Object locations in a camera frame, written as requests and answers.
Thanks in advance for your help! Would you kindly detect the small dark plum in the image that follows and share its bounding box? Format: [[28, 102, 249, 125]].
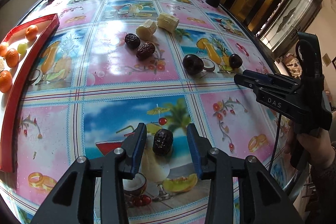
[[229, 53, 243, 69]]

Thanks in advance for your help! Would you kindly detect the large dark plum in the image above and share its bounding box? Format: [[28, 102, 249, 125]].
[[182, 54, 204, 75]]

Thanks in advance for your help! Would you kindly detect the dark date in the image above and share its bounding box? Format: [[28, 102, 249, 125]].
[[152, 128, 174, 156], [124, 33, 141, 50]]

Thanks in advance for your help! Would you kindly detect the reddish brown date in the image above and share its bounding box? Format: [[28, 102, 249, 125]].
[[136, 42, 155, 60]]

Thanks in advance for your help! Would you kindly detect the large orange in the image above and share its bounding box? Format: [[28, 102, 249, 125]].
[[5, 48, 19, 68]]

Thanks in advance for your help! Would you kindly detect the green grape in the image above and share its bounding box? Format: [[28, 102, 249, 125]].
[[17, 43, 28, 55]]

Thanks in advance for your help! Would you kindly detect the right hand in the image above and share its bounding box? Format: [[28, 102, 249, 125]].
[[297, 129, 335, 170]]

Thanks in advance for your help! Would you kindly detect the long sugarcane piece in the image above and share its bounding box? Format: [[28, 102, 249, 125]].
[[157, 12, 179, 34]]

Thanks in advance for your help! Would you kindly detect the sugarcane piece near dates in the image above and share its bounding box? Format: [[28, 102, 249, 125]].
[[136, 19, 157, 40]]

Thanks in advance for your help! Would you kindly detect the red white tray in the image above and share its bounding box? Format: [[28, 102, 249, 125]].
[[1, 14, 59, 172]]

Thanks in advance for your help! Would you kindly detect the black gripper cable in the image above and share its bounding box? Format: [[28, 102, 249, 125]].
[[268, 113, 283, 175]]

